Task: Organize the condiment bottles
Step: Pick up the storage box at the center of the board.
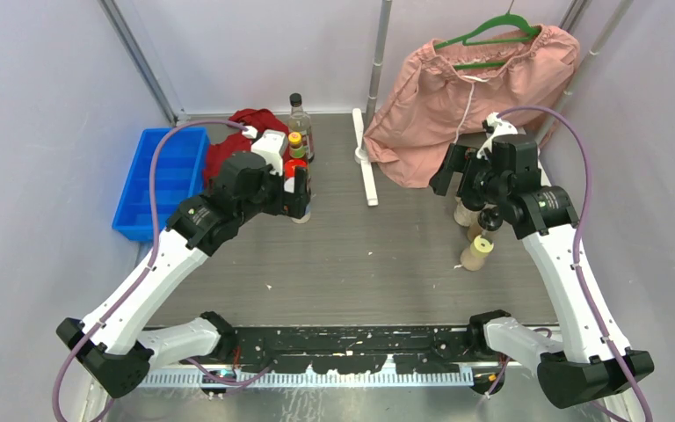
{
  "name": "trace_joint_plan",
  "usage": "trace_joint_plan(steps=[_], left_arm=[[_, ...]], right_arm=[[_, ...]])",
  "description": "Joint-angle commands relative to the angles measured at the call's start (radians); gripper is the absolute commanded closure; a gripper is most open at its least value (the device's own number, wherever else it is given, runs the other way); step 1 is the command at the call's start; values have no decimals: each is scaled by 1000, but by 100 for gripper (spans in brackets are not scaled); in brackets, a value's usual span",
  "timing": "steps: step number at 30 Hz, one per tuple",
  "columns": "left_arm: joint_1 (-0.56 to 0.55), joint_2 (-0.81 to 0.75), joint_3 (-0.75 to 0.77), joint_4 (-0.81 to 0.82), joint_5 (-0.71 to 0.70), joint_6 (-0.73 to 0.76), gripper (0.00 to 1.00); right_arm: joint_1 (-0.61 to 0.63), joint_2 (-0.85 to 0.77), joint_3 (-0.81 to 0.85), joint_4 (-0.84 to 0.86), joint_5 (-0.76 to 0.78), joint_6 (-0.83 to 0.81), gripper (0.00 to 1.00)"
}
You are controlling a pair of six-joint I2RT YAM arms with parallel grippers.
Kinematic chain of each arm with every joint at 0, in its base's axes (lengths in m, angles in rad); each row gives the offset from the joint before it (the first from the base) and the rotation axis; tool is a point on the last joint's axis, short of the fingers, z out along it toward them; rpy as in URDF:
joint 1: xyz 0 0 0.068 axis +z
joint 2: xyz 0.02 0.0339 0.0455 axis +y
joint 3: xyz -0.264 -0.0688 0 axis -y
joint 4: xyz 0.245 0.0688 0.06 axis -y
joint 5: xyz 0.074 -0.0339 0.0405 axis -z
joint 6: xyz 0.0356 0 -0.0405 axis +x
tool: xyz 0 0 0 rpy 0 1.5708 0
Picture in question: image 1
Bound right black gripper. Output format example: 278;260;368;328
429;142;508;205

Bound silver lid grain jar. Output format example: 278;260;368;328
453;198;480;228

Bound blue plastic divided bin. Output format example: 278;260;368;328
112;127;210;243

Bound clear bottle black cap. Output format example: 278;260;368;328
287;92;315;163

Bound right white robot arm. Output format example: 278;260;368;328
430;134;655;409

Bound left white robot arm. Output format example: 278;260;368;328
56;152;311;399

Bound black cap shaker bottle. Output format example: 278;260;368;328
467;207;504;242

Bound red lid chili jar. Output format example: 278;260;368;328
284;159;311;193

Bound red cloth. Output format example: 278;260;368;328
202;108;288;190

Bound yellow cap sauce bottle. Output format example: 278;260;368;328
287;132;308;160

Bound white lid sago jar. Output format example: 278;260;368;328
291;196;311;224

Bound yellow lid grain jar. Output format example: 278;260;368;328
460;235;494;272

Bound pink shorts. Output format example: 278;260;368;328
364;25;580;188

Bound white clothes rack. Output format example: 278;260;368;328
352;0;634;207

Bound green clothes hanger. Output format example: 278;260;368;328
433;0;542;71

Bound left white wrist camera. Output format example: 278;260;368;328
241;126;287;176

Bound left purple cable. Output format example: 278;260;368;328
50;119;249;422

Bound purple cable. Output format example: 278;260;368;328
496;105;656;422
50;119;249;422

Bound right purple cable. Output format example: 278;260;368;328
496;105;656;422

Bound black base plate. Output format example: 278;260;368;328
180;324;525;377

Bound white slotted cable duct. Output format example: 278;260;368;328
140;364;474;389

